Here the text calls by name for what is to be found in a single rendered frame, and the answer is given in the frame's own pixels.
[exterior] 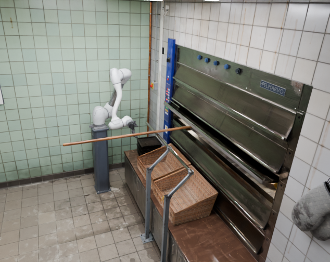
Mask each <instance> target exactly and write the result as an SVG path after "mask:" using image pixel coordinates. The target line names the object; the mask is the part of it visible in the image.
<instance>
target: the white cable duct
mask: <svg viewBox="0 0 330 262"><path fill-rule="evenodd" d="M163 7H164V0H162V1H161V19H160V46H159V73H158V101H157V128H156V130H159V107H160V82H161V57H162V32H163V10H162V9H163Z"/></svg>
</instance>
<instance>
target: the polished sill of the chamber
mask: <svg viewBox="0 0 330 262"><path fill-rule="evenodd" d="M173 121H174V123H175V124H176V125H177V126H179V127H183V126H186V125H185V124H184V123H182V122H181V121H180V120H179V119H178V118H177V119H173ZM183 131H185V132H186V133H187V134H188V135H189V136H190V137H192V138H193V139H194V140H195V141H196V142H197V143H198V144H199V145H201V146H202V147H203V148H204V149H205V150H206V151H207V152H208V153H210V154H211V155H212V156H213V157H214V158H215V159H216V160H217V161H219V162H220V163H221V164H222V165H223V166H224V167H225V168H227V169H228V170H229V171H230V172H231V173H232V174H233V175H234V176H236V177H237V178H238V179H239V180H240V181H241V182H242V183H243V184H245V185H246V186H247V187H248V188H249V189H250V190H251V191H252V192H254V193H255V194H256V195H257V196H258V197H259V198H260V199H262V200H263V201H264V202H265V203H266V204H267V205H268V206H269V207H271V208H272V204H273V200H274V198H272V197H271V196H270V195H269V194H268V193H266V192H265V191H264V190H263V189H262V188H260V187H259V186H258V185H257V184H256V183H255V182H253V181H252V180H251V179H250V178H249V177H247V176H246V175H245V174H244V173H243V172H241V171H240V170H239V169H238V168H237V167H235V166H234V165H233V164H232V163H231V162H229V161H228V160H227V159H226V158H225V157H223V156H222V155H221V154H220V153H219V152H218V151H216V150H215V149H214V148H213V147H212V146H210V145H209V144H208V143H206V142H205V141H204V140H203V139H202V138H200V137H199V136H198V135H197V134H196V133H194V132H193V131H192V130H191V129H190V128H187V129H183Z"/></svg>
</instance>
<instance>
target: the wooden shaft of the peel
mask: <svg viewBox="0 0 330 262"><path fill-rule="evenodd" d="M187 128H192V127H191V126H183V127H176V128H169V129H162V130H154V131H149V132H142V133H135V134H128V135H121V136H113V137H106V138H98V139H91V140H84V141H77V142H70V143H63V146H64V147H65V146H71V145H79V144H83V143H90V142H97V141H104V140H112V139H119V138H125V137H133V136H140V135H147V134H154V133H161V132H168V131H173V130H179V129H187Z"/></svg>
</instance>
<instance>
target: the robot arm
mask: <svg viewBox="0 0 330 262"><path fill-rule="evenodd" d="M131 76H132V72H131V71H130V70H129V69H126V68H124V69H119V70H117V69H116V68H113V69H110V78H111V82H112V84H113V86H114V89H113V92H112V95H111V97H110V100H109V102H108V103H106V105H105V106H104V107H101V106H96V107H95V108H94V109H93V113H92V118H93V124H91V125H89V127H90V128H93V129H94V130H97V129H104V128H108V127H107V126H106V125H105V120H106V119H109V118H112V120H111V122H110V123H109V125H108V126H109V128H110V129H112V130H115V129H120V128H122V127H125V126H127V127H129V128H130V129H131V130H132V131H131V132H132V133H133V134H135V129H134V127H138V125H137V124H136V121H133V120H132V119H131V118H130V117H129V116H125V117H124V118H122V119H119V118H118V117H117V112H118V107H119V104H120V101H121V99H122V89H123V86H124V84H125V83H126V82H127V81H128V79H129V78H130V77H131Z"/></svg>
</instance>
